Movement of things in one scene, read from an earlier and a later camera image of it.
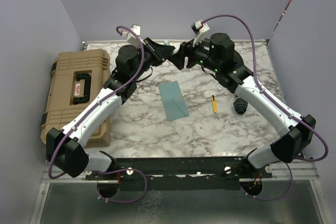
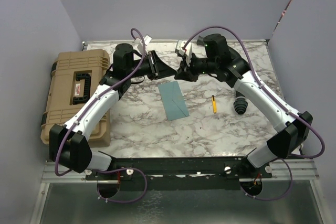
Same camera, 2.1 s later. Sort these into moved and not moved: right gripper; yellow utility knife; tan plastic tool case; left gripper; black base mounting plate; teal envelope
Moved: right gripper; left gripper
Not moved: yellow utility knife; tan plastic tool case; black base mounting plate; teal envelope
